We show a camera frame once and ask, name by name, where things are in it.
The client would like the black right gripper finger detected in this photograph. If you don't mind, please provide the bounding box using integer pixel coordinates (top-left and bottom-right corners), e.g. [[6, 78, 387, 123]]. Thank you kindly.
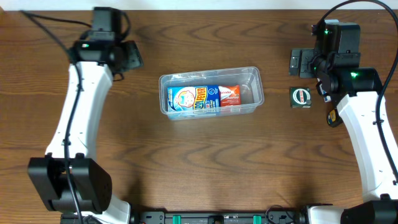
[[299, 49, 315, 78], [289, 49, 302, 76]]

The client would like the dark bottle with white cap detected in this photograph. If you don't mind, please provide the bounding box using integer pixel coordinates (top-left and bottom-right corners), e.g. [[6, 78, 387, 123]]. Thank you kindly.
[[326, 108, 343, 128]]

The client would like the red Panadol box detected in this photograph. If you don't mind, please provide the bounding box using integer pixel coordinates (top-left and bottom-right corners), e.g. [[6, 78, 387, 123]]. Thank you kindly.
[[218, 85, 241, 107]]

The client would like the blue Cool Fever box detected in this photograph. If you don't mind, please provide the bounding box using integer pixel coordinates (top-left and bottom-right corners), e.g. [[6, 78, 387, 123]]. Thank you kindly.
[[167, 85, 220, 112]]

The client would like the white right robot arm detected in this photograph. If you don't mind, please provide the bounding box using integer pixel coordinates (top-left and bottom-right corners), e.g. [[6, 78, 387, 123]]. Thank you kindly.
[[289, 20, 397, 223]]

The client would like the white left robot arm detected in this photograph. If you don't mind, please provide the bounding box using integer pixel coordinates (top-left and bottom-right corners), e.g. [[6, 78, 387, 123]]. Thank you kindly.
[[27, 7, 143, 223]]

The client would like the clear plastic container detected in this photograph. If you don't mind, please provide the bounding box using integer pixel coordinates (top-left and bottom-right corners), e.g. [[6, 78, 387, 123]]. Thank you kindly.
[[159, 67, 264, 120]]

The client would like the green Zam-Buk ointment box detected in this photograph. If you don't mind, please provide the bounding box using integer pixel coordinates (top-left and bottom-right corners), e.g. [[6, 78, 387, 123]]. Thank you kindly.
[[289, 87, 312, 108]]

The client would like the white Panadol box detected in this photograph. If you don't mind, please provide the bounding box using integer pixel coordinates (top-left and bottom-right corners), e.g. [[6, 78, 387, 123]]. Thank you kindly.
[[316, 78, 331, 103]]

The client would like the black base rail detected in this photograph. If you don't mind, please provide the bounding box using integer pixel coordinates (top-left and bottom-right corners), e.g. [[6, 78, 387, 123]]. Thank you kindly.
[[135, 208, 307, 224]]

